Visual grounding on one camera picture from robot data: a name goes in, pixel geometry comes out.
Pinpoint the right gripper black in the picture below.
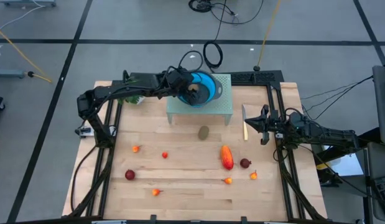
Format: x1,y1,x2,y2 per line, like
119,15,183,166
244,105,285,146

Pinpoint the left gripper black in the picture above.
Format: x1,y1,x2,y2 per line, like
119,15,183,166
162,67,210,106

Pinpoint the blue grey collapsible bowl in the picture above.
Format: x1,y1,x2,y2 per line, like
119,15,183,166
176,70,223,108

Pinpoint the orange red mango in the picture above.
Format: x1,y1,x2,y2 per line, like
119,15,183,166
220,145,235,171

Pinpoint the mint green perforated shelf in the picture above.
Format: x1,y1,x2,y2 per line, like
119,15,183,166
166,73,234,126

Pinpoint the green potted plant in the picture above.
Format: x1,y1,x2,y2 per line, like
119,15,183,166
117,78,146,105

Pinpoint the grey desk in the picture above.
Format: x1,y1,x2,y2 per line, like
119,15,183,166
364,141,385,223

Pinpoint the grey monitor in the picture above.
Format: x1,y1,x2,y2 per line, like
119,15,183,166
372,64,385,147

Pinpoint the black keyboard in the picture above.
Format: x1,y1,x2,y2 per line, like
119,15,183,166
373,174,385,203

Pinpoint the grey stand base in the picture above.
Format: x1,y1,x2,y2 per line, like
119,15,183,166
1,0,58,7
0,68,25,79

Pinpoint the knife with wooden handle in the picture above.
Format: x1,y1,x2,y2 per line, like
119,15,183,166
241,104,249,141

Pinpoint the coiled black cable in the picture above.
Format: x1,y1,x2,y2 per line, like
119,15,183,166
203,0,226,70

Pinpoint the black metal table frame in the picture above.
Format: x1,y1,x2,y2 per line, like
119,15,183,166
67,70,328,224

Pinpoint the hanging yellow cable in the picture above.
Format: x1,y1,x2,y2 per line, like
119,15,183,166
253,0,283,72

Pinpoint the tangled black cable bundle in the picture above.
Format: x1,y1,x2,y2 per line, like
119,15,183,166
188,0,265,26

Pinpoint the yellow floor cable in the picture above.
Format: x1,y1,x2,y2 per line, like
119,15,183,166
0,24,53,83

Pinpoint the white floor cable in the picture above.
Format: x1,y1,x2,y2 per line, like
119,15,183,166
0,4,47,30

